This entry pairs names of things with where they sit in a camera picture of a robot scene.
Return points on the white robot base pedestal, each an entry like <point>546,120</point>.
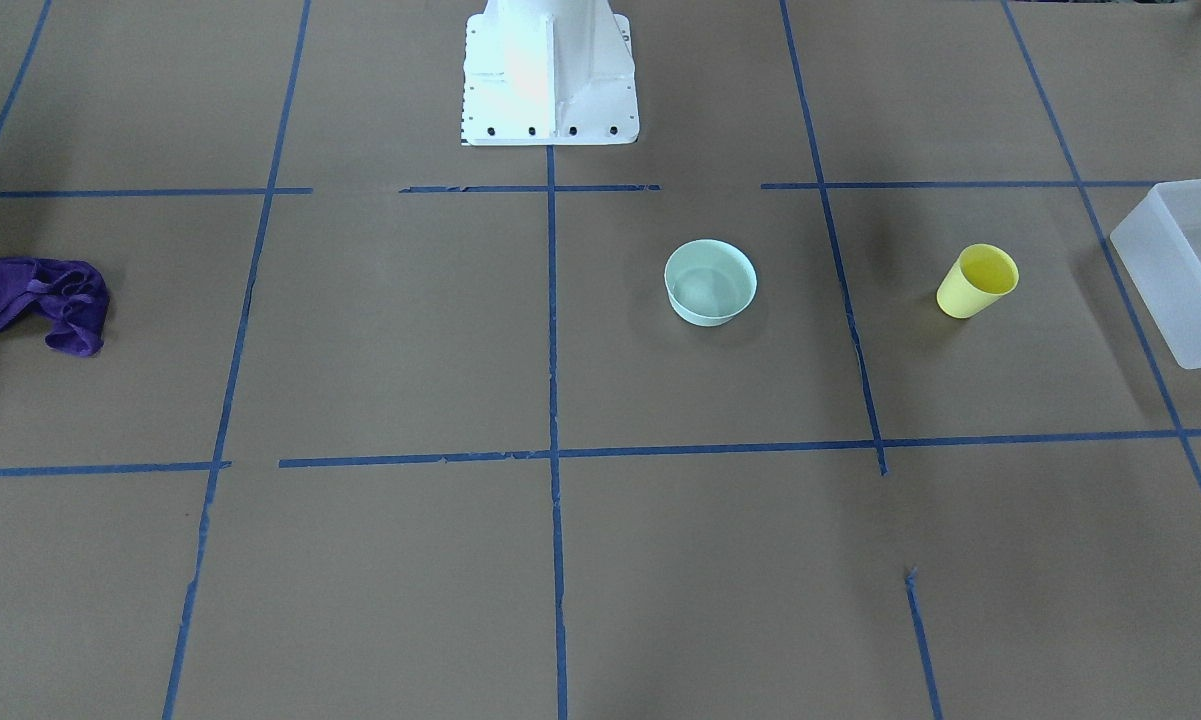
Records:
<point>549,73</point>

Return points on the purple cloth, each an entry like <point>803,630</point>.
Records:
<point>71,294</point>

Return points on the translucent white plastic box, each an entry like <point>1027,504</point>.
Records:
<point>1159,243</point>

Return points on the mint green bowl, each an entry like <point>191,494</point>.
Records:
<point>709,282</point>

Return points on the yellow plastic cup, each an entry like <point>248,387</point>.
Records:
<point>981,275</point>

